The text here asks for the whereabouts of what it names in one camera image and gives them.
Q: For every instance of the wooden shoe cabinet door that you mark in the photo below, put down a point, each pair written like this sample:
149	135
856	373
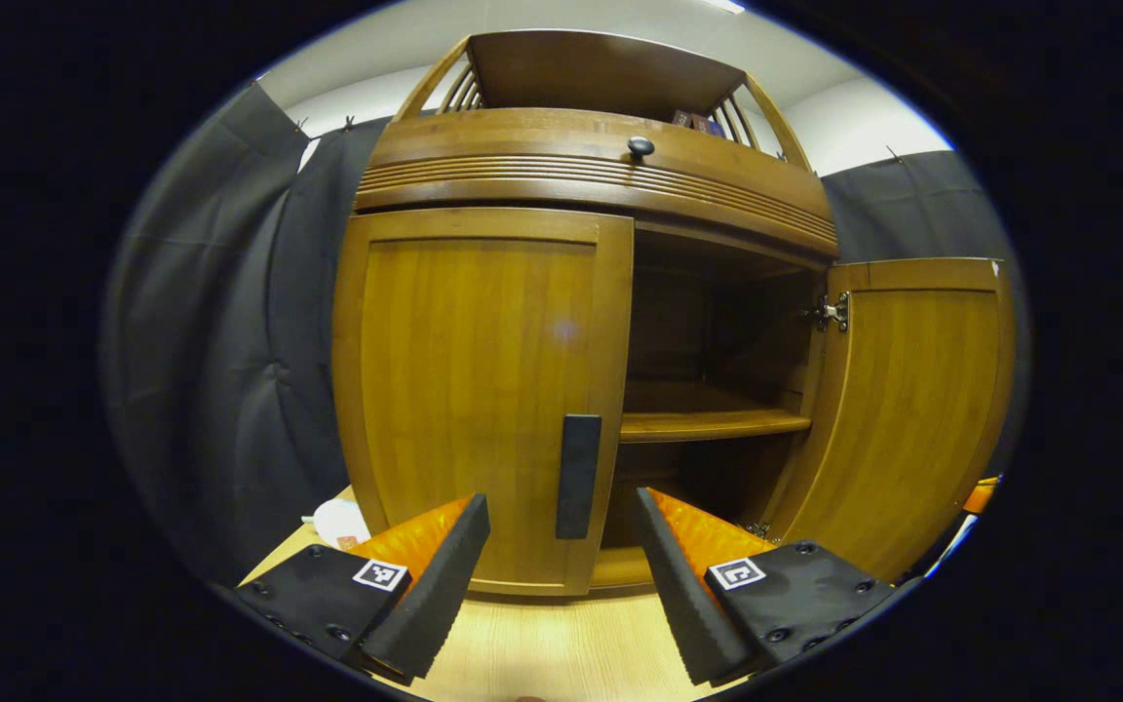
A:
903	409
464	390

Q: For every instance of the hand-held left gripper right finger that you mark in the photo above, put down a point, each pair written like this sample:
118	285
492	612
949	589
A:
683	595

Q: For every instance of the wooden double-door shoe cabinet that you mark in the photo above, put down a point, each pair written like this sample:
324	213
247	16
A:
571	78

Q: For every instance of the reddish brown book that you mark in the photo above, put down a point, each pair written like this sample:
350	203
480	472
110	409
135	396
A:
700	122

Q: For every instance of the small white packet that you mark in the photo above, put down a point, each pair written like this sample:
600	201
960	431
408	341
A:
339	525

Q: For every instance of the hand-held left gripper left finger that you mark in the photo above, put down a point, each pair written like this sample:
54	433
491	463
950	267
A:
435	595

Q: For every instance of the black round drawer knob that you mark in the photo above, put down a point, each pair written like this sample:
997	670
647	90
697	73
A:
640	147

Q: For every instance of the silver door hinge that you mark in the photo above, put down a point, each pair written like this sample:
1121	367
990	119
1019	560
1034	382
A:
832	312
756	529

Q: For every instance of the dark brown book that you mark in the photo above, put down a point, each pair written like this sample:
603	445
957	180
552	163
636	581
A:
681	118

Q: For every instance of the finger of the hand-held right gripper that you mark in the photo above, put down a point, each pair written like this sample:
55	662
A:
981	494

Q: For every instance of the ceiling light panel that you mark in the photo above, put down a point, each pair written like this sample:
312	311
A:
722	5

